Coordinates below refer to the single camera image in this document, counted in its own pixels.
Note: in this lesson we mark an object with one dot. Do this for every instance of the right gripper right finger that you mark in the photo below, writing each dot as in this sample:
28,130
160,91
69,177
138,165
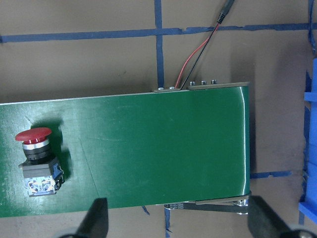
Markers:
263,221

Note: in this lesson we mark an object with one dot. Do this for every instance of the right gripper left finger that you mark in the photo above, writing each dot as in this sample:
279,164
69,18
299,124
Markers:
95,223

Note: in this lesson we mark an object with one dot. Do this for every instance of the red push button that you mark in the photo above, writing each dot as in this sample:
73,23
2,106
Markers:
42,172

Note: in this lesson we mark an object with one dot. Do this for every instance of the right blue plastic bin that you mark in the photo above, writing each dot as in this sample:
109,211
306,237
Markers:
308,202

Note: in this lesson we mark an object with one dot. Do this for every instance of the green conveyor belt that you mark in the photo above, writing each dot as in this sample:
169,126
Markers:
134,149

